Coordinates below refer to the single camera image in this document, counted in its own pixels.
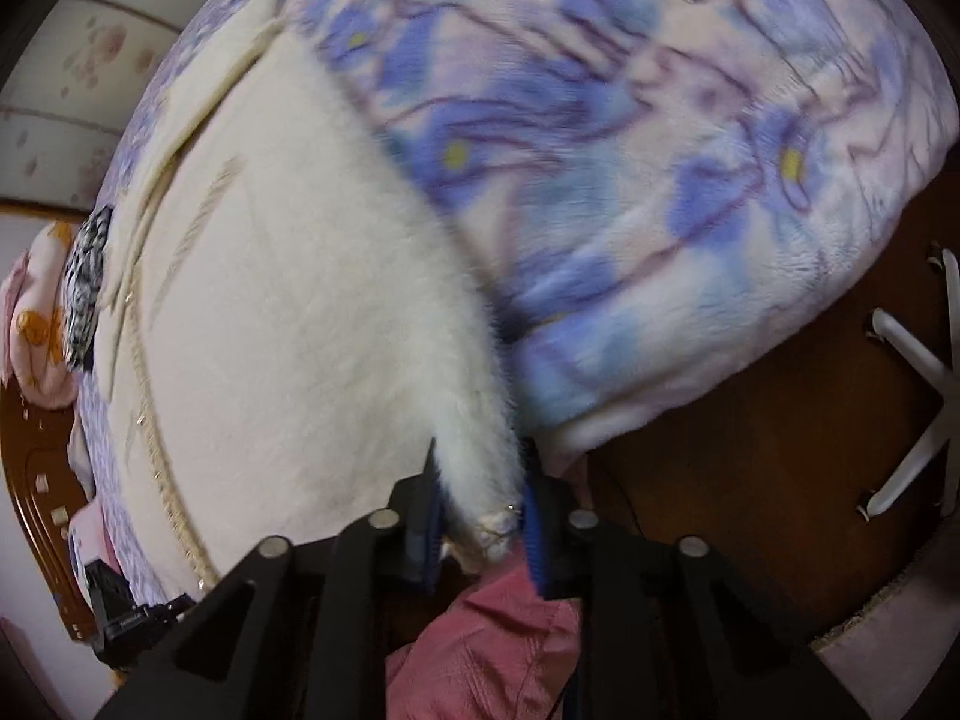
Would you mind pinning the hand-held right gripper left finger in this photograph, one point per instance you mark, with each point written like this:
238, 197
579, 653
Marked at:
429, 532

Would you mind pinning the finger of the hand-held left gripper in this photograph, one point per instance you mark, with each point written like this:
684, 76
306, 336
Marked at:
120, 622

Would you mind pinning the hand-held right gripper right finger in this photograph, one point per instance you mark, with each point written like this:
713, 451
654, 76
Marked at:
536, 540

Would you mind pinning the white knit cardigan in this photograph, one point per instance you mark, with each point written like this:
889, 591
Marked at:
300, 315

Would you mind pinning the person's right leg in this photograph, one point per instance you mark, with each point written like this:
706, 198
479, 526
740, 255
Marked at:
487, 652

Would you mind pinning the dark wooden headboard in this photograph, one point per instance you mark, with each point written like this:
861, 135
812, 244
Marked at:
37, 465

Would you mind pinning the rolled bear-print quilt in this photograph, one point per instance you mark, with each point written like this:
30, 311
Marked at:
37, 330

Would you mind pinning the black white printed folded garment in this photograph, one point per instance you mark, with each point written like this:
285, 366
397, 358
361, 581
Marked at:
86, 277

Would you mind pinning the mauve seat cushion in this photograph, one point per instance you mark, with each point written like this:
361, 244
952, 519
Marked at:
900, 615

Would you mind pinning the blue cat-print blanket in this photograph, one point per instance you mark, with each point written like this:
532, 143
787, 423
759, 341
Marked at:
637, 165

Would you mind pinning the white chair base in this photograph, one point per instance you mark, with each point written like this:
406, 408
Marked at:
922, 390

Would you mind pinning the floral sliding-door wardrobe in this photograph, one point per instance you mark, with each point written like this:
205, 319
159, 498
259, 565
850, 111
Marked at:
90, 90

